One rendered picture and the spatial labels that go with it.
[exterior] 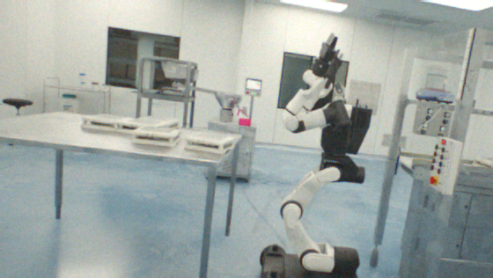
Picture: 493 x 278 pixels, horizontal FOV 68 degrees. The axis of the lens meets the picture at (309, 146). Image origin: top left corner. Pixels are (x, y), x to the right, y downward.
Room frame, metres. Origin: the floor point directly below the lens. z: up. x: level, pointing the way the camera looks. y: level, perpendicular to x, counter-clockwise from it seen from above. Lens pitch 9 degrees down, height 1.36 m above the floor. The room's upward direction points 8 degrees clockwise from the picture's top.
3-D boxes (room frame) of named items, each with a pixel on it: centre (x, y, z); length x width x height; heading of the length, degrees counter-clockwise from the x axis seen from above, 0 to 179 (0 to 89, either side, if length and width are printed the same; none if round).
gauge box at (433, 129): (2.52, -0.82, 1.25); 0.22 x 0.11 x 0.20; 95
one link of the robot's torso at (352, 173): (2.25, -0.23, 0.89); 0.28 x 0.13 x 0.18; 95
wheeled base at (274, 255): (2.24, -0.12, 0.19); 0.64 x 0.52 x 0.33; 95
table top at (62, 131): (2.42, 1.27, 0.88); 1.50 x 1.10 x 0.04; 95
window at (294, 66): (7.66, 0.09, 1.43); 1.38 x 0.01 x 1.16; 99
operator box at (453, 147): (1.77, -0.68, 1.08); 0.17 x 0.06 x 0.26; 5
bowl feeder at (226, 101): (4.96, 1.11, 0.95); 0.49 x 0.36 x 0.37; 99
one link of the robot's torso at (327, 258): (2.25, -0.15, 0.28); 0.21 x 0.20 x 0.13; 95
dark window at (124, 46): (7.11, 3.41, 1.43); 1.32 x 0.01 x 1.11; 99
